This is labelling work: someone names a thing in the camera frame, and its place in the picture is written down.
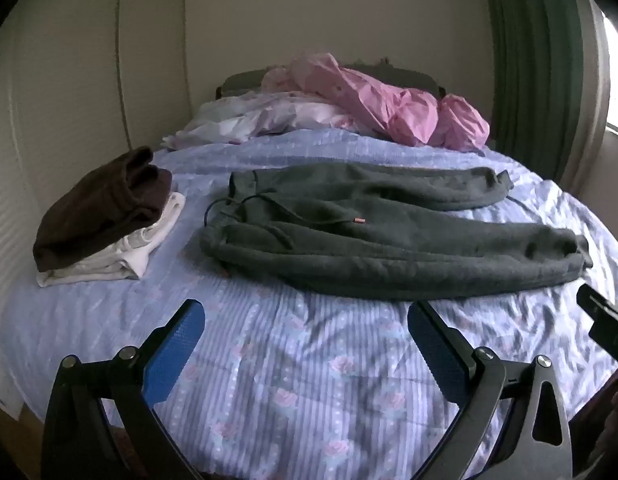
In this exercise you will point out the blue floral striped bed sheet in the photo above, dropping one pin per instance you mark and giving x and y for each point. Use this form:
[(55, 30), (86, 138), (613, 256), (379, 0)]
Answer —
[(289, 360)]

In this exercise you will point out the brown folded garment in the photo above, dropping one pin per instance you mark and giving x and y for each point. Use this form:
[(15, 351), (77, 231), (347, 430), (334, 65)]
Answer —
[(96, 210)]

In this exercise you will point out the white folded garment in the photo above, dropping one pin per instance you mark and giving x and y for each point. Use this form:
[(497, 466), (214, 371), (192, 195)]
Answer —
[(134, 255)]

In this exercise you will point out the grey fleece pants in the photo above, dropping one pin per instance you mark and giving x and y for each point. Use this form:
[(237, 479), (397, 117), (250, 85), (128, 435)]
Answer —
[(389, 240)]

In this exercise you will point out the dark headboard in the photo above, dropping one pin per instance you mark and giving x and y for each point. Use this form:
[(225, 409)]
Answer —
[(241, 82)]

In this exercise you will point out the green curtain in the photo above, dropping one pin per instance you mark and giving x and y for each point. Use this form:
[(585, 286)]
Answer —
[(534, 60)]

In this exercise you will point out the white wardrobe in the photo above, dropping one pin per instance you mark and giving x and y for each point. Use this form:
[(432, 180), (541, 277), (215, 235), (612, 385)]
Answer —
[(89, 70)]

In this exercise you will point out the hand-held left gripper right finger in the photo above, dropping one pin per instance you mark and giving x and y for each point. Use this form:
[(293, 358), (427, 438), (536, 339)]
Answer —
[(436, 342)]

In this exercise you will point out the white floral duvet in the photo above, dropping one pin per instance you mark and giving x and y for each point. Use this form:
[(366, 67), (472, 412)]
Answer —
[(269, 117)]

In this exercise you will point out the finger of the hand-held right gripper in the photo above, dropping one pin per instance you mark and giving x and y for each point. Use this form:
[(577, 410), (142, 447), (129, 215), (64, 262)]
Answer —
[(603, 317)]

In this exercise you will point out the pink crumpled cloth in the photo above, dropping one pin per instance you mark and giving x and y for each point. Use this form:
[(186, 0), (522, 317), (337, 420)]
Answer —
[(389, 105)]

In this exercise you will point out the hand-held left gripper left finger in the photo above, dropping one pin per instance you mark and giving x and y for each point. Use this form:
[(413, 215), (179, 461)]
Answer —
[(175, 342)]

